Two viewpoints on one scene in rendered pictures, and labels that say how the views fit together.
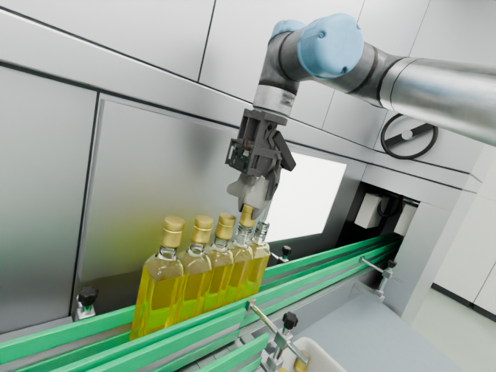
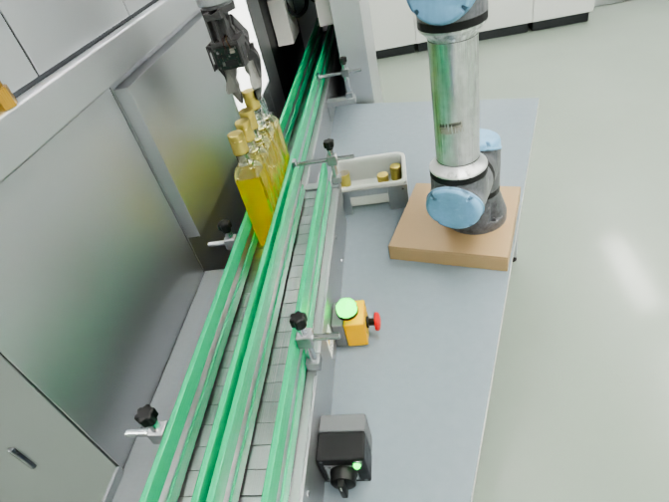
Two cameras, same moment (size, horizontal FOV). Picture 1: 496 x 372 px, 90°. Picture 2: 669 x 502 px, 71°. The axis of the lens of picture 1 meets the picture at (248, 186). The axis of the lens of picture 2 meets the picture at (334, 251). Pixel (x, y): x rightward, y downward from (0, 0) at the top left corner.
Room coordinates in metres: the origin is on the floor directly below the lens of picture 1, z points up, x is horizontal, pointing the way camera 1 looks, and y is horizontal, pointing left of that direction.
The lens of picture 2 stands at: (-0.49, 0.47, 1.55)
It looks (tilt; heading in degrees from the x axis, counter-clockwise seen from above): 39 degrees down; 329
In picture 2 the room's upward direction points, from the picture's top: 15 degrees counter-clockwise
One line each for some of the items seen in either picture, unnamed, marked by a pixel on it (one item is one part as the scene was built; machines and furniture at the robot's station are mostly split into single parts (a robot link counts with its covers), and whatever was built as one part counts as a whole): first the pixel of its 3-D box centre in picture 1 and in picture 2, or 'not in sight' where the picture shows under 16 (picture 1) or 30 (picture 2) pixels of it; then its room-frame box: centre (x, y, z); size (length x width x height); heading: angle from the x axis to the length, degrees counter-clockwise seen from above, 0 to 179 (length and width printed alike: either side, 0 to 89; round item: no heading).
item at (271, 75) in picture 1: (286, 60); not in sight; (0.49, -0.01, 1.47); 0.09 x 0.08 x 0.11; 24
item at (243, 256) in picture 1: (229, 283); (272, 163); (0.51, -0.02, 0.99); 0.06 x 0.06 x 0.21; 45
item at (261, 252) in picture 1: (246, 278); (275, 152); (0.55, -0.06, 0.99); 0.06 x 0.06 x 0.21; 46
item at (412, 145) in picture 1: (408, 135); not in sight; (1.13, -0.61, 1.49); 0.21 x 0.05 x 0.21; 45
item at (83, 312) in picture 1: (82, 314); (224, 246); (0.37, 0.23, 0.94); 0.07 x 0.04 x 0.13; 45
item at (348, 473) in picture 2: not in sight; (342, 482); (-0.14, 0.35, 0.79); 0.04 x 0.03 x 0.04; 45
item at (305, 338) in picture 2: not in sight; (320, 342); (-0.01, 0.25, 0.94); 0.07 x 0.04 x 0.13; 45
